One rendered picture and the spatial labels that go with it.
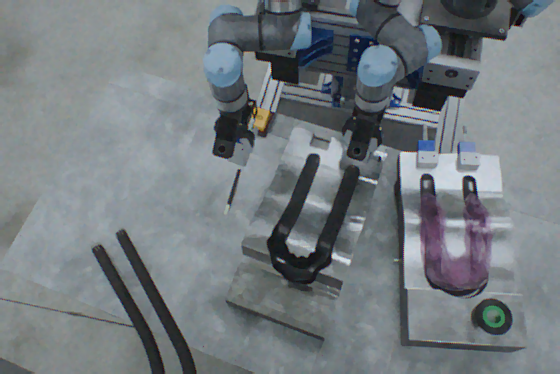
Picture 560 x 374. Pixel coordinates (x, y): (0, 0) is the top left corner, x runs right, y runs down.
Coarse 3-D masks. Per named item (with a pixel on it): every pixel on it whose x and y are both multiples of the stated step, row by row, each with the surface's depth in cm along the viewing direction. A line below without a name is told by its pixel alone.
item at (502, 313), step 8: (480, 304) 117; (488, 304) 117; (496, 304) 117; (504, 304) 117; (472, 312) 119; (480, 312) 117; (488, 312) 120; (496, 312) 117; (504, 312) 116; (472, 320) 119; (480, 320) 116; (488, 320) 116; (496, 320) 119; (504, 320) 116; (480, 328) 116; (488, 328) 115; (496, 328) 115; (504, 328) 115; (488, 336) 117; (496, 336) 116
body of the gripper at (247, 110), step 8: (248, 96) 124; (256, 104) 126; (224, 112) 117; (232, 112) 117; (240, 112) 118; (248, 112) 124; (256, 112) 129; (216, 120) 125; (248, 120) 124; (240, 128) 123; (248, 128) 126; (240, 136) 127
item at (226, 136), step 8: (224, 120) 120; (232, 120) 120; (240, 120) 121; (224, 128) 120; (232, 128) 120; (216, 136) 121; (224, 136) 120; (232, 136) 120; (216, 144) 121; (224, 144) 121; (232, 144) 120; (216, 152) 121; (224, 152) 121; (232, 152) 122
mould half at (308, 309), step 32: (288, 160) 141; (320, 160) 140; (352, 160) 139; (384, 160) 139; (288, 192) 138; (320, 192) 137; (256, 224) 129; (320, 224) 131; (352, 224) 132; (256, 256) 131; (352, 256) 136; (256, 288) 130; (288, 288) 130; (320, 288) 129; (288, 320) 127; (320, 320) 126
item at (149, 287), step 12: (120, 228) 143; (120, 240) 140; (132, 252) 137; (132, 264) 135; (144, 276) 132; (144, 288) 131; (156, 288) 131; (156, 300) 128; (156, 312) 127; (168, 312) 126; (168, 324) 124
